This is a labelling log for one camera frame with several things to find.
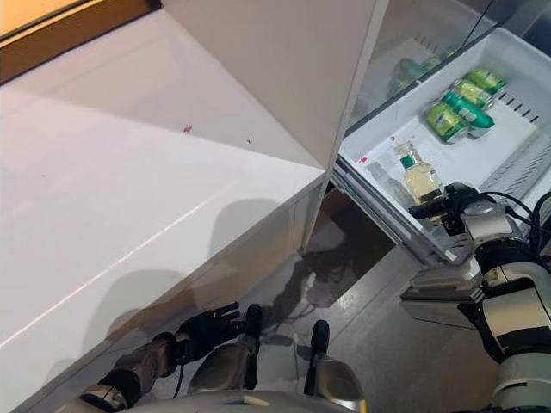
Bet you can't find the tall white cabinet panel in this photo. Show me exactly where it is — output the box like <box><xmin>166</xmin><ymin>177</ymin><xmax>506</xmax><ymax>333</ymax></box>
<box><xmin>161</xmin><ymin>0</ymin><xmax>392</xmax><ymax>256</ymax></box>

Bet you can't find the steel fridge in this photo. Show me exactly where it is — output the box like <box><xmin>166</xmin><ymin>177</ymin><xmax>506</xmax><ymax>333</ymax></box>
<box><xmin>331</xmin><ymin>0</ymin><xmax>551</xmax><ymax>335</ymax></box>

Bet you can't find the dark framed window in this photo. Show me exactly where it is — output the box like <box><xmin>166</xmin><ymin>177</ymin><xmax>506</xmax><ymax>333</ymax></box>
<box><xmin>0</xmin><ymin>0</ymin><xmax>164</xmax><ymax>86</ymax></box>

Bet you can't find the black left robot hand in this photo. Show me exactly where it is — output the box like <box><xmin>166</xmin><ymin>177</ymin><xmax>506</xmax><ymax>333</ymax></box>
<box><xmin>175</xmin><ymin>301</ymin><xmax>247</xmax><ymax>363</ymax></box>

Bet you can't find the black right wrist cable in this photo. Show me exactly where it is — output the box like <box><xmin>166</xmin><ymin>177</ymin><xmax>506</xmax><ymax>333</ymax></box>
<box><xmin>484</xmin><ymin>184</ymin><xmax>551</xmax><ymax>263</ymax></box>

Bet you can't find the robot leg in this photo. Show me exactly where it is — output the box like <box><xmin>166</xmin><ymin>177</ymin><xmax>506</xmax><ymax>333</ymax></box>
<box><xmin>188</xmin><ymin>303</ymin><xmax>264</xmax><ymax>393</ymax></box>
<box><xmin>302</xmin><ymin>319</ymin><xmax>368</xmax><ymax>413</ymax></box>

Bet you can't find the grey robot torso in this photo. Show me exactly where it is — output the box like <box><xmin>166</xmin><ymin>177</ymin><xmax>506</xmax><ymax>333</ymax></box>
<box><xmin>64</xmin><ymin>388</ymin><xmax>367</xmax><ymax>413</ymax></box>

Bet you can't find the robot left leg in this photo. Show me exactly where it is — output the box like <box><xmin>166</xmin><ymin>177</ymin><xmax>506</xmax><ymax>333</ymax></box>
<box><xmin>188</xmin><ymin>303</ymin><xmax>264</xmax><ymax>393</ymax></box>

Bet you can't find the pull-out fridge drawer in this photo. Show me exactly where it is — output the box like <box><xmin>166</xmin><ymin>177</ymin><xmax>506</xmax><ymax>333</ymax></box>
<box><xmin>335</xmin><ymin>26</ymin><xmax>551</xmax><ymax>335</ymax></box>

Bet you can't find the jasmine tea bottle green label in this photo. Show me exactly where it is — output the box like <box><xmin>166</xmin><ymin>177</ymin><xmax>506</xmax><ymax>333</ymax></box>
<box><xmin>394</xmin><ymin>144</ymin><xmax>448</xmax><ymax>228</ymax></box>

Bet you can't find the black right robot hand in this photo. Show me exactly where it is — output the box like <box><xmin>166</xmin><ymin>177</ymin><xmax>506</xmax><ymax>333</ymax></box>
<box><xmin>407</xmin><ymin>182</ymin><xmax>475</xmax><ymax>237</ymax></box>

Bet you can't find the white counter cabinet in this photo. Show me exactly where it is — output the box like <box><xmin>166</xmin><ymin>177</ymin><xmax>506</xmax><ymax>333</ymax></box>
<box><xmin>0</xmin><ymin>8</ymin><xmax>328</xmax><ymax>413</ymax></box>

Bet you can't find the robot right leg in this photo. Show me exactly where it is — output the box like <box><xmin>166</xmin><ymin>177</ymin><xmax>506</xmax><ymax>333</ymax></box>
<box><xmin>302</xmin><ymin>319</ymin><xmax>368</xmax><ymax>413</ymax></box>

